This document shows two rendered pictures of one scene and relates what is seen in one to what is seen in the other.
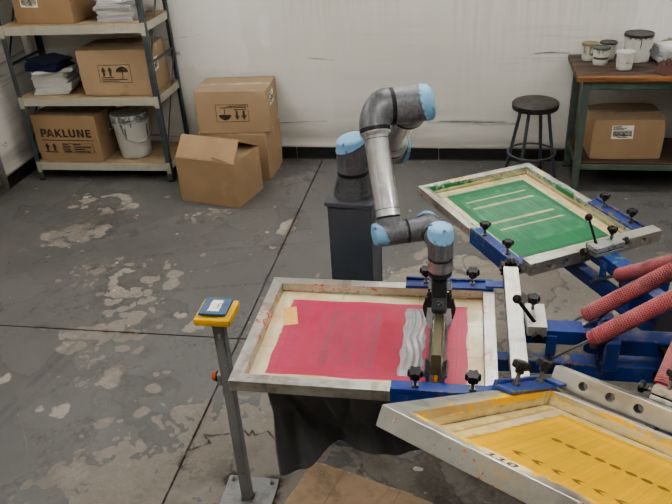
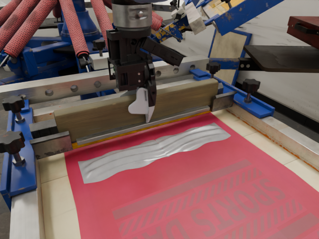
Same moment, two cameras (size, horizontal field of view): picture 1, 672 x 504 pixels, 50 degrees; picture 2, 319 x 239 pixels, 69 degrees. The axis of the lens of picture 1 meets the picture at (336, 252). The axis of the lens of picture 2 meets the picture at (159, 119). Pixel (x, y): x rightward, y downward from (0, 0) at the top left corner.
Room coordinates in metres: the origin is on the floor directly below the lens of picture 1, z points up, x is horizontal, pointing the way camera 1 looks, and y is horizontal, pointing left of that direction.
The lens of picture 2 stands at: (2.10, 0.10, 1.29)
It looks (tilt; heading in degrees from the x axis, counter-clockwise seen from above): 32 degrees down; 232
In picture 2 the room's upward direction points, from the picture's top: straight up
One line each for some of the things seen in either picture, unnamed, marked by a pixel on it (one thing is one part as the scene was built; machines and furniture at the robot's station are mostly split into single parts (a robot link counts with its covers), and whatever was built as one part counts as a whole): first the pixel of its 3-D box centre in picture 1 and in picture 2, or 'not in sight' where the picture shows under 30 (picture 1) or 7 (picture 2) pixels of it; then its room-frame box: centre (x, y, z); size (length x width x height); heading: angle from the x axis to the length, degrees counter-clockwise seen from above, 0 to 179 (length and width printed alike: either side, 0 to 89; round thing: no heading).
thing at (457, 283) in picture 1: (448, 289); (23, 149); (2.09, -0.39, 0.98); 0.30 x 0.05 x 0.07; 79
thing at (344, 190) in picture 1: (353, 181); not in sight; (2.46, -0.08, 1.25); 0.15 x 0.15 x 0.10
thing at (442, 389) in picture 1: (443, 395); (226, 98); (1.55, -0.28, 0.98); 0.30 x 0.05 x 0.07; 79
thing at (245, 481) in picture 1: (233, 411); not in sight; (2.10, 0.43, 0.48); 0.22 x 0.22 x 0.96; 79
